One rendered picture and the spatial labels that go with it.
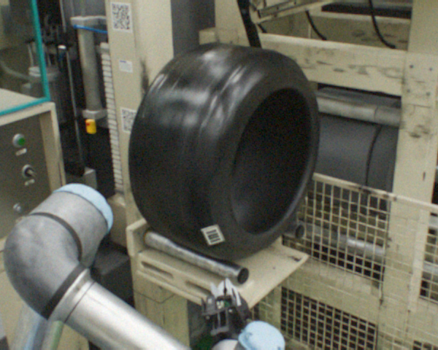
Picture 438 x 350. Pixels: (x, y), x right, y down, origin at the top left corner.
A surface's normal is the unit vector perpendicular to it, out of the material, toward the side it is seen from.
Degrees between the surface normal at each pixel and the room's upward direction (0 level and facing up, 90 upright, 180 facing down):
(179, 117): 53
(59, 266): 38
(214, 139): 68
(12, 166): 90
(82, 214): 47
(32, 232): 23
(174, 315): 90
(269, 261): 0
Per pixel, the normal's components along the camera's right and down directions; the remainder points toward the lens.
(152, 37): 0.79, 0.23
